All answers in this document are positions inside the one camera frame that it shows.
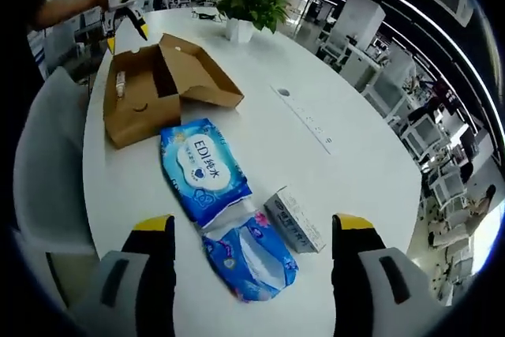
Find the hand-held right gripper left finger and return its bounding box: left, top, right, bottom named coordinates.
left=73, top=213, right=177, bottom=337

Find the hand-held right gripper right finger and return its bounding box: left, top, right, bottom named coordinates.
left=331, top=213, right=451, bottom=337

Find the small white grey carton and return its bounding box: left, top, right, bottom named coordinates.
left=263, top=185, right=327, bottom=254

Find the brown cardboard shoe box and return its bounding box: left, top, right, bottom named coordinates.
left=103, top=32, right=245, bottom=150

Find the blue flowered soft tissue pack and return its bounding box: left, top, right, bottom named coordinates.
left=200, top=212, right=299, bottom=303

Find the blue wet wipes pack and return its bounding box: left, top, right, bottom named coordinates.
left=159, top=118, right=253, bottom=230

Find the green potted plant white pot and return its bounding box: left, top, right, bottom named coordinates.
left=211, top=0, right=291, bottom=44

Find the grey mesh office chair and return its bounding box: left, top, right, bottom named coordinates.
left=13, top=66, right=102, bottom=306

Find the group of white office chairs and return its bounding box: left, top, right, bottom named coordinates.
left=317, top=28, right=481, bottom=286

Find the black cable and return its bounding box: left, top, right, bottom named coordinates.
left=192, top=8, right=222, bottom=22

